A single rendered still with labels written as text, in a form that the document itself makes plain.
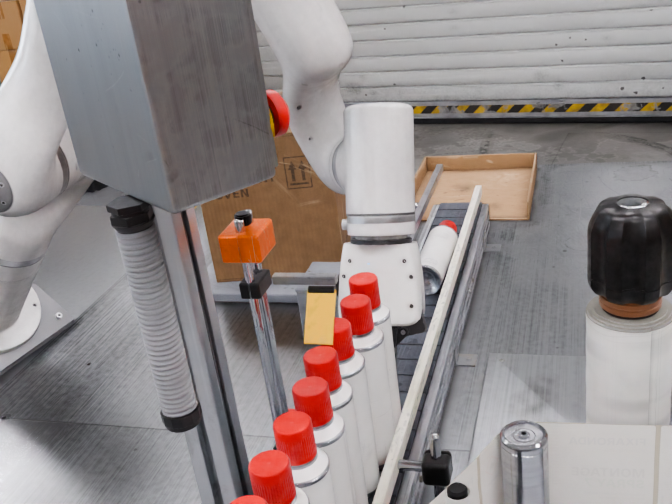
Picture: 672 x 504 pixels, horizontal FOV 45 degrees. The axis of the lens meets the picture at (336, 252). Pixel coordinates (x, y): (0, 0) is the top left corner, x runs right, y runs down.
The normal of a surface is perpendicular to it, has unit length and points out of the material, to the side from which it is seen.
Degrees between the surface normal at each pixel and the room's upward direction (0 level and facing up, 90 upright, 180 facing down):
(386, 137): 72
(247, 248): 90
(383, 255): 66
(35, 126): 84
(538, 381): 0
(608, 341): 90
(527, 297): 0
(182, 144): 90
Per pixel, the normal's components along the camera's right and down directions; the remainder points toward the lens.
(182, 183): 0.63, 0.25
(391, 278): -0.29, 0.10
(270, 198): -0.07, 0.42
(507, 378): -0.13, -0.90
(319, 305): -0.29, -0.22
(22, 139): 0.05, 0.21
